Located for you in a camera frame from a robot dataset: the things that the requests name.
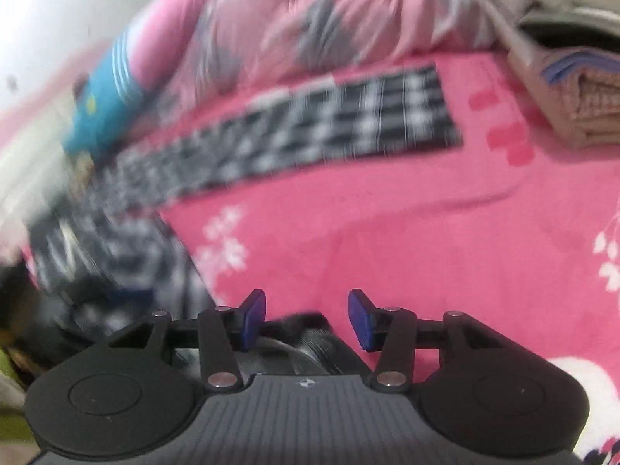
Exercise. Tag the black white plaid pants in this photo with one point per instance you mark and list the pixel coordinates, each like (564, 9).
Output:
(315, 116)

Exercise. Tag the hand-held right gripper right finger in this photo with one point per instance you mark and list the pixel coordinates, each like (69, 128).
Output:
(361, 319)

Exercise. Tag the stack of folded clothes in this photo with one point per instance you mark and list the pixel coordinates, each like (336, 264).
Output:
(581, 97)

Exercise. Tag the teal pink striped duvet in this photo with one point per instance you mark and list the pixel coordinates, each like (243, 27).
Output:
(101, 106)

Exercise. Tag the pink floral blanket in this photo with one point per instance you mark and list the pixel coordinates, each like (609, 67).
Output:
(387, 227)

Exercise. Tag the pink grey quilt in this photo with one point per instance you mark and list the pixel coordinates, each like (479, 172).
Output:
(339, 19)

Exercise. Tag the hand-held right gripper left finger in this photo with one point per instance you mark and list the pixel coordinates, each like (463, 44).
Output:
(254, 319)

